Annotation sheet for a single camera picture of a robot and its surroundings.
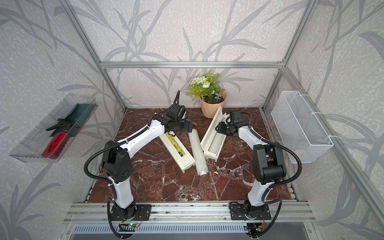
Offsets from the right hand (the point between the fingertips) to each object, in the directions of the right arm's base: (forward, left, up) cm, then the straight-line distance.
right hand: (217, 127), depth 95 cm
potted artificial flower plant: (+24, +2, +3) cm, 24 cm away
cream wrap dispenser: (-16, +25, -2) cm, 29 cm away
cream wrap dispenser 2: (-7, +3, -4) cm, 9 cm away
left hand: (-3, +18, +5) cm, 19 cm away
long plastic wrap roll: (-16, +12, -5) cm, 21 cm away
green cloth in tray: (-12, +66, +25) cm, 72 cm away
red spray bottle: (-25, +69, +25) cm, 77 cm away
